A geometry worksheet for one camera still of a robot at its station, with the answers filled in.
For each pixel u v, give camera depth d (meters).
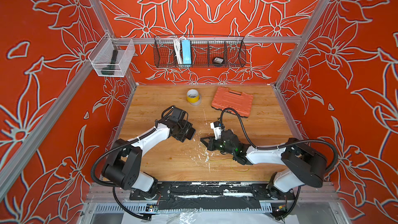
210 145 0.74
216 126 0.76
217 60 0.96
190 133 0.81
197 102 1.07
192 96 1.08
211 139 0.76
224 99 1.04
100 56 0.79
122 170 0.43
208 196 0.73
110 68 0.80
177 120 0.69
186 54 0.90
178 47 0.88
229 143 0.64
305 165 0.44
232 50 1.00
